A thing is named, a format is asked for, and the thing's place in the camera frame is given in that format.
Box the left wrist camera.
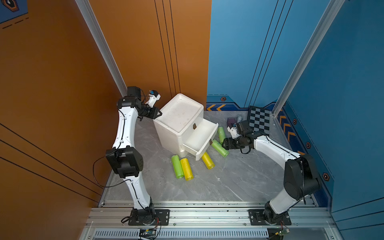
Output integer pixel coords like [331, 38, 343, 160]
[146, 90, 161, 108]

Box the left aluminium corner post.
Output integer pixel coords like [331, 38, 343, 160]
[75, 0, 127, 97]

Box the green circuit board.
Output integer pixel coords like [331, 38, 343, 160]
[274, 228, 291, 240]
[138, 229, 157, 240]

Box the aluminium corner post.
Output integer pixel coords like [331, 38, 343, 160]
[75, 0, 127, 97]
[272, 0, 345, 118]

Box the purple embossed cube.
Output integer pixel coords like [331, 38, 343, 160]
[227, 118, 237, 129]

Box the white three-drawer cabinet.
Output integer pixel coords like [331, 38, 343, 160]
[154, 94, 204, 157]

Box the left green circuit board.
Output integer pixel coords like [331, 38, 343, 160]
[138, 229, 157, 240]

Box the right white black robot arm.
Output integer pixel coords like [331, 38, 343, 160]
[222, 121, 322, 218]

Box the white drawer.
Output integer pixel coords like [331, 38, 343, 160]
[183, 119, 219, 161]
[164, 111, 203, 135]

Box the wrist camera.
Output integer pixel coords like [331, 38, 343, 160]
[146, 90, 161, 108]
[227, 127, 240, 139]

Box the green roll with label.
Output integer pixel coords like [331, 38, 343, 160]
[211, 139, 229, 158]

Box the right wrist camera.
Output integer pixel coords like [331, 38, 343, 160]
[227, 127, 240, 139]

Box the right aluminium corner post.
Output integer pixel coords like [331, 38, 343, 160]
[272, 0, 345, 118]

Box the right green circuit board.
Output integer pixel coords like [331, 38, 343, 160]
[274, 228, 291, 240]

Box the yellow roll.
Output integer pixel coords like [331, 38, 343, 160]
[180, 158, 194, 181]
[202, 152, 215, 170]

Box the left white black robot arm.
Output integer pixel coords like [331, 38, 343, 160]
[106, 92, 162, 218]

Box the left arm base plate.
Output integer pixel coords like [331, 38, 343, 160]
[127, 209, 170, 227]

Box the aluminium mounting rail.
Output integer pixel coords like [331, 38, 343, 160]
[80, 198, 342, 240]

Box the black silver chessboard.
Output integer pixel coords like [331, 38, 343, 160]
[247, 106, 271, 136]

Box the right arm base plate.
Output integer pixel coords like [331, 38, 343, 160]
[248, 209, 292, 226]

